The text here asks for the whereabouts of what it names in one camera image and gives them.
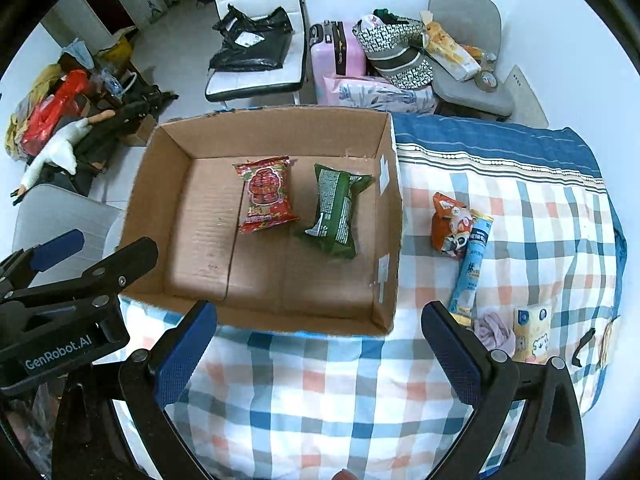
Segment white goose plush toy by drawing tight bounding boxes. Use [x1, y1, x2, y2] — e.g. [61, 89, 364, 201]
[11, 110, 116, 204]

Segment red snack packet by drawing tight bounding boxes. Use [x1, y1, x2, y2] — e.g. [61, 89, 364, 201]
[234, 156, 298, 233]

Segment yellow Vinda tissue pack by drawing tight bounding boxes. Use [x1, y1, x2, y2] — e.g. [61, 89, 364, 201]
[513, 304, 552, 364]

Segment black strap on blanket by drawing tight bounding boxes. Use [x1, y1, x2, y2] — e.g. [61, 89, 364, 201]
[572, 327, 598, 368]

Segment blue long snack tube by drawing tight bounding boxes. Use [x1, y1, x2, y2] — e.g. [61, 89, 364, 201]
[448, 209, 494, 327]

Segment orange panda snack packet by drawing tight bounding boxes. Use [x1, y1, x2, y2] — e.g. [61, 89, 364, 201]
[431, 192, 474, 259]

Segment black plastic bag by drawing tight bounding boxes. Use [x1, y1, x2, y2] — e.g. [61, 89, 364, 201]
[208, 4, 294, 73]

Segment brown cardboard box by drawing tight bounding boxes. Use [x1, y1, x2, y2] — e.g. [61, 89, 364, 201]
[122, 106, 402, 336]

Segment white leather chair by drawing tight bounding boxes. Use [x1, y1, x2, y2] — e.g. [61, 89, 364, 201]
[205, 0, 308, 103]

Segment grey chair at left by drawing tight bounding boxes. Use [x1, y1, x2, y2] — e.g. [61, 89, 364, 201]
[12, 184, 124, 286]

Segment tape roll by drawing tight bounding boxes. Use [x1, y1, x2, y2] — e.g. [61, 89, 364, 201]
[474, 70, 499, 92]

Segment red plastic bag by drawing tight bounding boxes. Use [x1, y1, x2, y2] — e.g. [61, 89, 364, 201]
[20, 70, 89, 157]

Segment mauve cloth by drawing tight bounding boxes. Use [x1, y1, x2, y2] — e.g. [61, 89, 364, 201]
[473, 312, 516, 358]

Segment pink floral pillow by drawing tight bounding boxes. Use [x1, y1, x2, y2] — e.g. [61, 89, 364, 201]
[317, 76, 438, 115]

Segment pink suitcase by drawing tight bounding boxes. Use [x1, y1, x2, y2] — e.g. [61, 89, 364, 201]
[309, 21, 367, 105]

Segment yellow cloth pile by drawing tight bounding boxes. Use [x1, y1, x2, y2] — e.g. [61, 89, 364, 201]
[4, 63, 63, 160]

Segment green snack packet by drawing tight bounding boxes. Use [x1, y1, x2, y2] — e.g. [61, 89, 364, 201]
[293, 164, 374, 259]

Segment orange white snack bag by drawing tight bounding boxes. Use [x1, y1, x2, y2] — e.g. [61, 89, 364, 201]
[420, 10, 480, 81]

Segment grey fabric chair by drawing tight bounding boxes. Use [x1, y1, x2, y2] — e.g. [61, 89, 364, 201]
[427, 0, 514, 120]

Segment patterned tote bag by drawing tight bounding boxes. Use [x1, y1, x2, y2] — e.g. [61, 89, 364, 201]
[352, 9, 433, 90]

